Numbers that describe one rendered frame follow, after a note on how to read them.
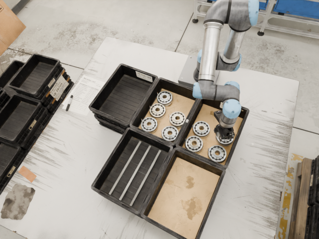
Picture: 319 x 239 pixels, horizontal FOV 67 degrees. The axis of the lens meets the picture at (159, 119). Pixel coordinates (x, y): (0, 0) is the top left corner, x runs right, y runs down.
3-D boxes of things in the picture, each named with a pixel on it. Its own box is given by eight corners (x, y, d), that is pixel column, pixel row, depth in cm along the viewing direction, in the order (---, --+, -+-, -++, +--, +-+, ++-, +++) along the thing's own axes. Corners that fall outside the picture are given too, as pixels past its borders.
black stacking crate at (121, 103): (124, 73, 175) (120, 63, 165) (160, 87, 167) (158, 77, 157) (93, 116, 160) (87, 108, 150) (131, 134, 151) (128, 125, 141)
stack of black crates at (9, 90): (26, 73, 273) (14, 59, 253) (48, 79, 266) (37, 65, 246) (4, 101, 256) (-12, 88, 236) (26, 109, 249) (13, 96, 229)
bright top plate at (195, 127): (195, 119, 148) (195, 119, 147) (211, 124, 145) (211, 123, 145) (191, 133, 143) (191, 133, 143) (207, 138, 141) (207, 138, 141)
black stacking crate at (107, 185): (131, 134, 151) (128, 126, 141) (174, 154, 143) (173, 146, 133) (96, 192, 136) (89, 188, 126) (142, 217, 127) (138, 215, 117)
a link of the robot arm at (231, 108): (242, 97, 106) (242, 114, 103) (237, 110, 116) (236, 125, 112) (224, 96, 108) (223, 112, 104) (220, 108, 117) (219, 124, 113)
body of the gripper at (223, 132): (219, 142, 126) (222, 132, 116) (214, 128, 131) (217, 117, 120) (233, 139, 127) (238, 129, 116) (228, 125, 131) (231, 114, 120)
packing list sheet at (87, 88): (81, 74, 193) (81, 74, 192) (107, 81, 187) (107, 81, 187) (59, 107, 179) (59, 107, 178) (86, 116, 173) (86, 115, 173)
